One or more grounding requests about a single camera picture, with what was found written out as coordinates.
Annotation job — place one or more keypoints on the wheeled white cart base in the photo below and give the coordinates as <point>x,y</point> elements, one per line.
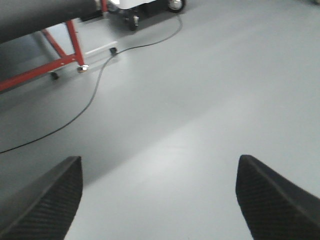
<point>133,10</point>

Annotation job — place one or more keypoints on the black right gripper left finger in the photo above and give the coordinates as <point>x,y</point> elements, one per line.
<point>46,208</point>

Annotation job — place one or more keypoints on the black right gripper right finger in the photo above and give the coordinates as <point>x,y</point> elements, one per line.
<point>273,207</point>

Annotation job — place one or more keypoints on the dark grey conveyor belt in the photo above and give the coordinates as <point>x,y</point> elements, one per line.
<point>23,17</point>

